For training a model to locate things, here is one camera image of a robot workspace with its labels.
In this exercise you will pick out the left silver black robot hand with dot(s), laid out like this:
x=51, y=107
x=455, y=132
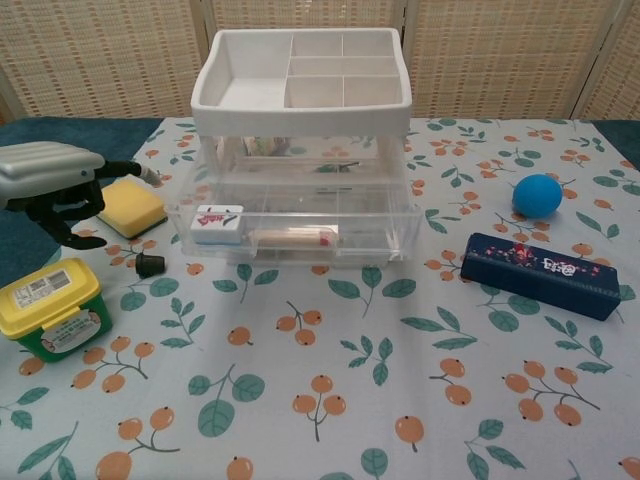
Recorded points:
x=45, y=165

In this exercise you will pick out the black rubber stopper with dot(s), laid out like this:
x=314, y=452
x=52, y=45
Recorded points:
x=150, y=265

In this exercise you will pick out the white mahjong tile box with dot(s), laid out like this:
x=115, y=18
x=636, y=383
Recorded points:
x=217, y=227

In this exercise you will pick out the white clear drawer organizer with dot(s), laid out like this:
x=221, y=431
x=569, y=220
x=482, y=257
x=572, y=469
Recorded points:
x=250, y=117

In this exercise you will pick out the navy blue printed box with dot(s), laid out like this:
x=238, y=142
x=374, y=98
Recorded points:
x=540, y=277

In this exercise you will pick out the yellow sponge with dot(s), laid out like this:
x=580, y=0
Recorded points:
x=132, y=210

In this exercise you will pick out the yellow-lidded green container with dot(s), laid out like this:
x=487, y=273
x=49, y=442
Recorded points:
x=50, y=310

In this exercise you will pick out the floral print tablecloth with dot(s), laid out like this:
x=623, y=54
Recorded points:
x=375, y=360

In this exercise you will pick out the woven folding screen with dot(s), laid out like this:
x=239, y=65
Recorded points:
x=500, y=60

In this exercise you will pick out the blue ball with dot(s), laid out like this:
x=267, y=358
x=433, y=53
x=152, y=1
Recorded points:
x=537, y=196

